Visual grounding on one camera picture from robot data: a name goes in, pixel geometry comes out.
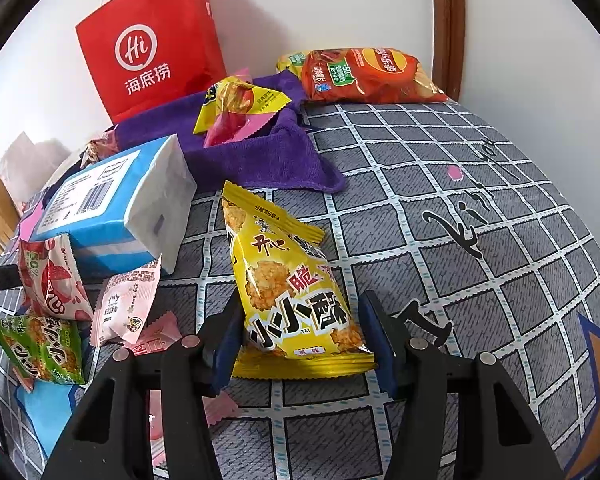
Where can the pink and white snack packet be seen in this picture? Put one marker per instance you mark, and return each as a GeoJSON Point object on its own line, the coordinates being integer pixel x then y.
{"type": "Point", "coordinates": [120, 305]}

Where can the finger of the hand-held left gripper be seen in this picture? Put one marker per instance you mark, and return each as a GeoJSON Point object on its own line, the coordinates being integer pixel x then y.
{"type": "Point", "coordinates": [0, 280]}

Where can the white paper sheet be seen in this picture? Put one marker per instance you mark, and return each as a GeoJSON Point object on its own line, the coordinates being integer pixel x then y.
{"type": "Point", "coordinates": [27, 160]}

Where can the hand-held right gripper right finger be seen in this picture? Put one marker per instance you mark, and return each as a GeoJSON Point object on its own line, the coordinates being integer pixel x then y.
{"type": "Point", "coordinates": [377, 345]}

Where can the purple cloth storage box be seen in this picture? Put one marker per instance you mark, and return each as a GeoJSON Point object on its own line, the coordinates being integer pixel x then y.
{"type": "Point", "coordinates": [260, 160]}

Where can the blue and white tissue pack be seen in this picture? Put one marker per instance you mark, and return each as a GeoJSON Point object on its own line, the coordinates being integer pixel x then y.
{"type": "Point", "coordinates": [105, 200]}

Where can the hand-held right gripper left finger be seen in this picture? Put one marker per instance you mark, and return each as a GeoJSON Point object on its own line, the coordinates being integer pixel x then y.
{"type": "Point", "coordinates": [227, 360]}

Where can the orange potato chips bag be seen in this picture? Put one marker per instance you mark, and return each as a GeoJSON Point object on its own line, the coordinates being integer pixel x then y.
{"type": "Point", "coordinates": [365, 75]}

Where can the wooden door frame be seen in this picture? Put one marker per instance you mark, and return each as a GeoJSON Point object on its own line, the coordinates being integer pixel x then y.
{"type": "Point", "coordinates": [449, 30]}

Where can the yellow rice cracker snack packet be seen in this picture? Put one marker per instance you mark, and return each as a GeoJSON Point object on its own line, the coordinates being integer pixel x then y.
{"type": "Point", "coordinates": [280, 285]}

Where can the yellow potato chips bag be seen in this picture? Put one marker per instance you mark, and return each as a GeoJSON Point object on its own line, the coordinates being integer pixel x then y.
{"type": "Point", "coordinates": [290, 62]}

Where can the green rice cracker snack packet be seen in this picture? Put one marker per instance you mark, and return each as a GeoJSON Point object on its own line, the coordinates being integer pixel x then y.
{"type": "Point", "coordinates": [40, 350]}

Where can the grey checked bed sheet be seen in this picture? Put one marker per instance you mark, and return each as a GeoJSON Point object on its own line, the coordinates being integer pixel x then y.
{"type": "Point", "coordinates": [430, 260]}

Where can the red paper bag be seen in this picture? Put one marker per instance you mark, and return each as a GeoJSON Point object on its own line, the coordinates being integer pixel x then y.
{"type": "Point", "coordinates": [150, 60]}

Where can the red and white lychee packet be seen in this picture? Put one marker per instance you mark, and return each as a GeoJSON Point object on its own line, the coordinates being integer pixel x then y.
{"type": "Point", "coordinates": [55, 280]}

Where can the light blue packet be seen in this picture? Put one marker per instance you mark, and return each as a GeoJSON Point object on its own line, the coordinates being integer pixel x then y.
{"type": "Point", "coordinates": [40, 410]}

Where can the pink patterned snack packet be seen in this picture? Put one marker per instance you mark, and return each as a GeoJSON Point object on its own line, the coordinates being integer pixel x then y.
{"type": "Point", "coordinates": [100, 147]}

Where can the yellow and pink snack packet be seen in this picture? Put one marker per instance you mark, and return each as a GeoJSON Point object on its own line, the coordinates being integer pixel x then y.
{"type": "Point", "coordinates": [230, 100]}

